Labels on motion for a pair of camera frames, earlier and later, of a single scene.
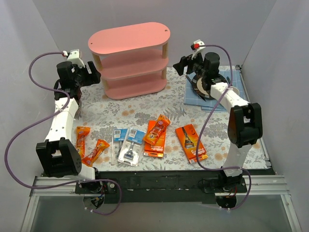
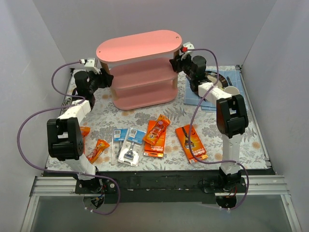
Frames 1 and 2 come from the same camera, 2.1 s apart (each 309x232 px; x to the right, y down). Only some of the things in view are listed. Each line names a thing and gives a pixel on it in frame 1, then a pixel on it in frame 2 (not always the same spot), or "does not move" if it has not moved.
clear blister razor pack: x=132 y=147 does not move
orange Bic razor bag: x=154 y=133 does not move
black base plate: x=163 y=187 does not move
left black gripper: x=89 y=73 to x=103 y=79
